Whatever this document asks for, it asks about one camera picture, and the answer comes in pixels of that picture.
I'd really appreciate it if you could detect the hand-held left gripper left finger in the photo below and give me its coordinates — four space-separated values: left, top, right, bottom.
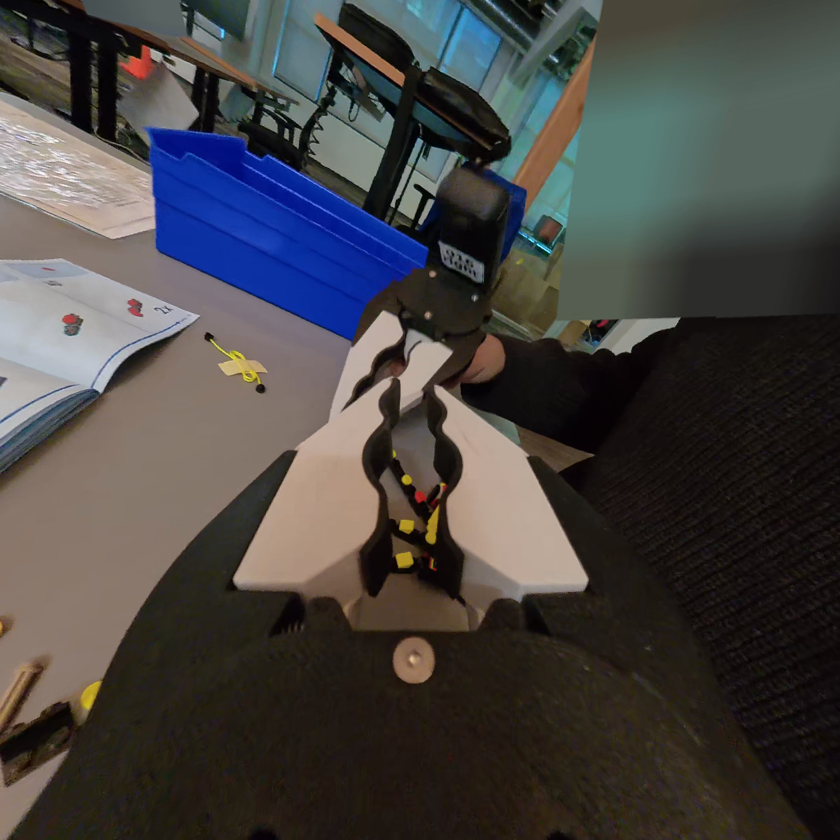
233 377 401 614

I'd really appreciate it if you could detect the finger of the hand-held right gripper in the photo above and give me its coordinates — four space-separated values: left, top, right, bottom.
328 310 406 422
394 331 488 416

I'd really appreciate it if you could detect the black office chair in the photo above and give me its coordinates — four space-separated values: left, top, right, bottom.
236 85 342 173

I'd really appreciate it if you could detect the person's right forearm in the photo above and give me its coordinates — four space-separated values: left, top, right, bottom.
459 328 680 454

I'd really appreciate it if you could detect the lego spider model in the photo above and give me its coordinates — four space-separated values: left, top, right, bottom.
388 449 468 601

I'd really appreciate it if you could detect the lego instruction booklet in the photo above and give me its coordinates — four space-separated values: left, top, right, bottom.
0 258 201 473

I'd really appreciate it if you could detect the black metal table frame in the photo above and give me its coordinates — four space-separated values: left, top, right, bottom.
361 62 427 224

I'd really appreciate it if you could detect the pile of loose lego pieces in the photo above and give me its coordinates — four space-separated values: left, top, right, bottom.
0 617 102 788

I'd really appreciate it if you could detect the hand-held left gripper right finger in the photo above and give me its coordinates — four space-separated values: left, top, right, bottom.
423 386 589 614

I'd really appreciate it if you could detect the wooden beam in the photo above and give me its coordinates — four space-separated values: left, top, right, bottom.
512 39 595 211

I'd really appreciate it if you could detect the yellow elastic cord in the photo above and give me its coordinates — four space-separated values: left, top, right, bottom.
204 332 267 395

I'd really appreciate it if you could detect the blue plastic bin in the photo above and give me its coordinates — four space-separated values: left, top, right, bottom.
146 126 527 341

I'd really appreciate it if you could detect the person's right hand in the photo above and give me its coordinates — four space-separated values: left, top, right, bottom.
390 333 508 388

